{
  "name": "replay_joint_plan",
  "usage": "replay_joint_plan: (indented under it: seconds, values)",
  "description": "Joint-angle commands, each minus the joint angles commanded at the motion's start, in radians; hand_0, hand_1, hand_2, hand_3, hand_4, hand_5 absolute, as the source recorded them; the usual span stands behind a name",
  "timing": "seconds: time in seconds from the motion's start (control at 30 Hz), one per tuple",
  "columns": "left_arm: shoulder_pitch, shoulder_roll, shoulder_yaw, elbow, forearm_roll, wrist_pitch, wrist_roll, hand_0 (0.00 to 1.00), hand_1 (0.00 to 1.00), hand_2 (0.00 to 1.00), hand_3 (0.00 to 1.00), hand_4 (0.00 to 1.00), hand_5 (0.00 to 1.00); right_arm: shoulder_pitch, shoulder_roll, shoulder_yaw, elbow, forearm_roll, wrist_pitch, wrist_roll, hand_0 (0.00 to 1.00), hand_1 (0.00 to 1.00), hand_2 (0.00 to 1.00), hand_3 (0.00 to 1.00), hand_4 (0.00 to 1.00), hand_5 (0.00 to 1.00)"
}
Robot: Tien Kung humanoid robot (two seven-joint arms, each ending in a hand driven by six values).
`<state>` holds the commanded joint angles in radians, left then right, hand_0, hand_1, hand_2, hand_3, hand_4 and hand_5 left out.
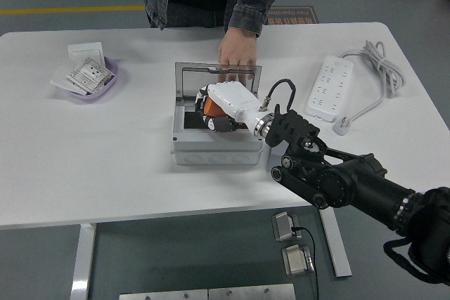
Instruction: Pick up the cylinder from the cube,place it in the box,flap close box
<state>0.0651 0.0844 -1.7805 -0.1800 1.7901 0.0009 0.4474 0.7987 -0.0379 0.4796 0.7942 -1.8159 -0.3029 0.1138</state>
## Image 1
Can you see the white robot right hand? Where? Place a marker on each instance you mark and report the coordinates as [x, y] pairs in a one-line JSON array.
[[233, 99]]

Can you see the person's left hand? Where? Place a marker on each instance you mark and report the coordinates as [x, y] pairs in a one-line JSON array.
[[237, 48]]

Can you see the orange cylinder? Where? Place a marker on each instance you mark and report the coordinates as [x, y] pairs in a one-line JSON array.
[[212, 107]]

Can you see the grey junction box clear lid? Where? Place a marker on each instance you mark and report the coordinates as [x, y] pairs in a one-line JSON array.
[[218, 156]]

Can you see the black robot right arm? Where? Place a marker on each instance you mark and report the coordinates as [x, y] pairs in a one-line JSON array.
[[351, 180]]

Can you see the brown floor sign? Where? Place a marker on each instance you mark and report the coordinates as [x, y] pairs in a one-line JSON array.
[[299, 15]]

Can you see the white power strip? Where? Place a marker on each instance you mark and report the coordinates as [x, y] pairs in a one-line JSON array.
[[330, 82]]

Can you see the silver metal foot block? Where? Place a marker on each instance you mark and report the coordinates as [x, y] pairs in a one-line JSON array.
[[283, 226], [297, 261]]

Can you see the yellow floor tape line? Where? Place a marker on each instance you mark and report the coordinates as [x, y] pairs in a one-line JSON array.
[[70, 9]]

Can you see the white flat cover plate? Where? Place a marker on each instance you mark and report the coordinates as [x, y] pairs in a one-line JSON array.
[[59, 80]]

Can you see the white table leg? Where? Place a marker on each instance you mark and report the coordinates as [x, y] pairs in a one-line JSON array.
[[339, 254], [83, 261]]

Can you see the white blank switch plate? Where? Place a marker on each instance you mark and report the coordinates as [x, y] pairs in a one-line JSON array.
[[84, 50]]

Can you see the grey metal base plate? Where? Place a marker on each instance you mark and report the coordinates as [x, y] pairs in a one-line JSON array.
[[163, 295]]

